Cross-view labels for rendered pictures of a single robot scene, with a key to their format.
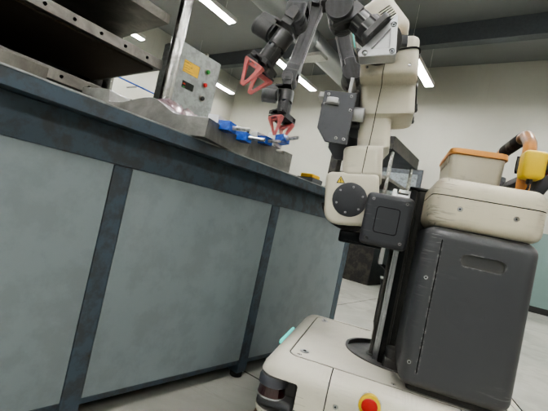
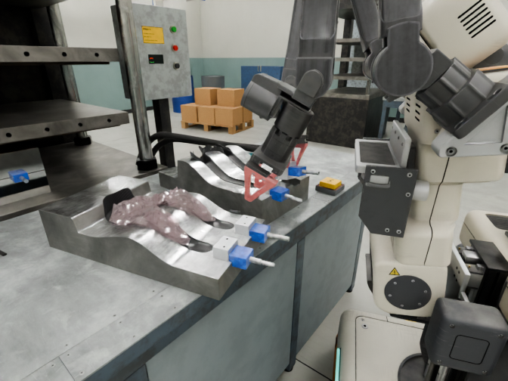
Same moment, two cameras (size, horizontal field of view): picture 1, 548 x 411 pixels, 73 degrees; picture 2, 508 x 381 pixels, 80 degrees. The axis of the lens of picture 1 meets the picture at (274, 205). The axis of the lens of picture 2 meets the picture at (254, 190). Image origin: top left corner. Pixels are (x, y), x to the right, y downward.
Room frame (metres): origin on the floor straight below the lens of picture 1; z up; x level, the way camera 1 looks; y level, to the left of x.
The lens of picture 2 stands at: (0.53, 0.15, 1.25)
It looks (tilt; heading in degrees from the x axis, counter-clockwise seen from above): 23 degrees down; 0
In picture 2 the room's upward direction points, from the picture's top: straight up
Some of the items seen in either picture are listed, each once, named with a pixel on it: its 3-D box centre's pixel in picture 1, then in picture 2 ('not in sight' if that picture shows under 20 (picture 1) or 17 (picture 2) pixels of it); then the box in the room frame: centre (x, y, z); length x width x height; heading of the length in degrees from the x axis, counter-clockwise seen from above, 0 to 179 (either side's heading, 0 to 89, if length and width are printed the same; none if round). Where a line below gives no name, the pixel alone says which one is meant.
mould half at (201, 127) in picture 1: (165, 123); (157, 224); (1.22, 0.41, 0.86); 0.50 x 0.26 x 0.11; 68
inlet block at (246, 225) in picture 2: (245, 137); (263, 233); (1.17, 0.13, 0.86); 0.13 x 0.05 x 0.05; 68
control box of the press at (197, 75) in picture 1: (166, 175); (167, 159); (2.16, 0.65, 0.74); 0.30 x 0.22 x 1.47; 141
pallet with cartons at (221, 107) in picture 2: not in sight; (217, 108); (6.61, 0.91, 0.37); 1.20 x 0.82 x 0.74; 62
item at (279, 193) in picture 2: (267, 140); (282, 194); (1.33, 0.07, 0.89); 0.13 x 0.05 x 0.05; 51
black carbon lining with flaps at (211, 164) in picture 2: not in sight; (230, 163); (1.53, 0.24, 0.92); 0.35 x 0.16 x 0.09; 51
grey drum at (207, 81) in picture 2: not in sight; (213, 94); (8.57, 1.22, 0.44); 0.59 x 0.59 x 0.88
